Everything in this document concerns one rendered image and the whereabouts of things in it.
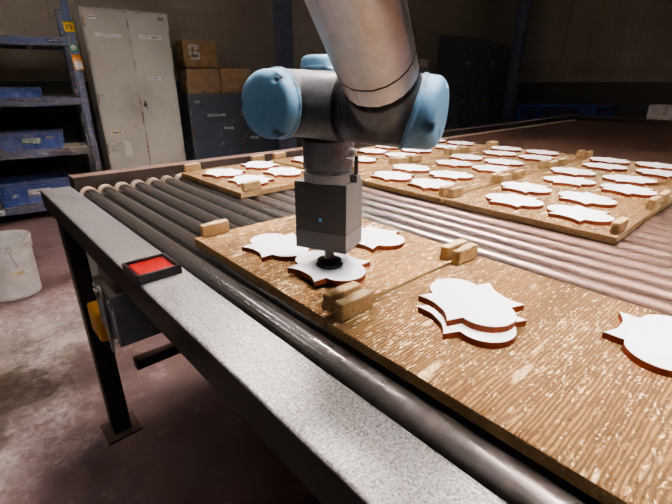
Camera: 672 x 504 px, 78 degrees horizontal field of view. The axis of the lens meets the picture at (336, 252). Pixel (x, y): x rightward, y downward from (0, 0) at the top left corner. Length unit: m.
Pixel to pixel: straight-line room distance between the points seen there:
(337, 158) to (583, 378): 0.39
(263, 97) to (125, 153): 4.64
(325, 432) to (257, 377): 0.11
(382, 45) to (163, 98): 4.83
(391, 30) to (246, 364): 0.38
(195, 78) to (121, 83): 0.83
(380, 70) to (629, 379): 0.40
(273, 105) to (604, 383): 0.45
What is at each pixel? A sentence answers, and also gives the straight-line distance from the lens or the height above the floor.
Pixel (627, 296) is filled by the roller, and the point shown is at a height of 0.92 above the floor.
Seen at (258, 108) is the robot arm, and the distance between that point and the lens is 0.49.
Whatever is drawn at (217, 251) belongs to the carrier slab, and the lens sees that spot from 0.80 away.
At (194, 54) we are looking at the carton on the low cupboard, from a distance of 5.40.
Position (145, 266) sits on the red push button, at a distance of 0.80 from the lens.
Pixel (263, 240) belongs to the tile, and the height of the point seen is 0.95.
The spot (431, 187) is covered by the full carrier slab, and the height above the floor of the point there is 0.95.
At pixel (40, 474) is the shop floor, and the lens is 1.88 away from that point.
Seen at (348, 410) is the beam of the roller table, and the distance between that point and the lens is 0.45.
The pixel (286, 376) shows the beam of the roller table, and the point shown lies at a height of 0.91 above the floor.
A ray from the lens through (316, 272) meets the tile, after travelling 0.64.
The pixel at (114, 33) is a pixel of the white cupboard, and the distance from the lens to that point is 5.08.
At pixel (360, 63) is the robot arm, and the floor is 1.24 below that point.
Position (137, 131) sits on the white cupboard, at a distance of 5.09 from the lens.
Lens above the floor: 1.22
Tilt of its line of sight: 22 degrees down
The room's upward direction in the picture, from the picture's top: straight up
